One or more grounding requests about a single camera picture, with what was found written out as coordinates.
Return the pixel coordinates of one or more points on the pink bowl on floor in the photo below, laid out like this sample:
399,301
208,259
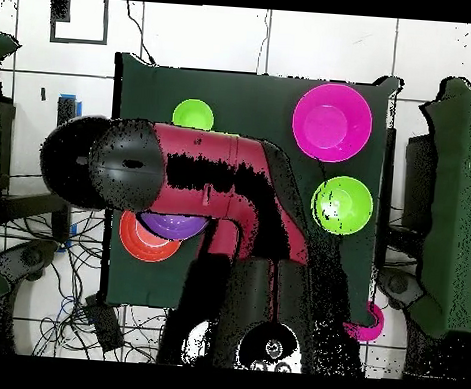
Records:
372,332

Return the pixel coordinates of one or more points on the dark square frame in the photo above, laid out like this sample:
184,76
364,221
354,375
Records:
105,25

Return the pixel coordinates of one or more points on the large pink plastic bowl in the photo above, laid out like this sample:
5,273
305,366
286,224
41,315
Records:
332,123

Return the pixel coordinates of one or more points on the small green plastic bowl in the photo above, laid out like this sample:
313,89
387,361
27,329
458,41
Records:
193,115

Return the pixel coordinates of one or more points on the black chair base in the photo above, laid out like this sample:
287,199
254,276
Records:
32,256
399,286

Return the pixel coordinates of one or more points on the orange-red plastic bowl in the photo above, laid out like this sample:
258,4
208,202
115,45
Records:
147,250

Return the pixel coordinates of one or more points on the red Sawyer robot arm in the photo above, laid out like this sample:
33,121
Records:
199,140

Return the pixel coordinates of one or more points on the black power adapter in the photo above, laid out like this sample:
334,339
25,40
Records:
104,325

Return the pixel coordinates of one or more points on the dark green tablecloth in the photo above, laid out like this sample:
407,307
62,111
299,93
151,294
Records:
246,99

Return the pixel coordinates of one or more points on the purple plastic bowl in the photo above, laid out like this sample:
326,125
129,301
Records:
173,226

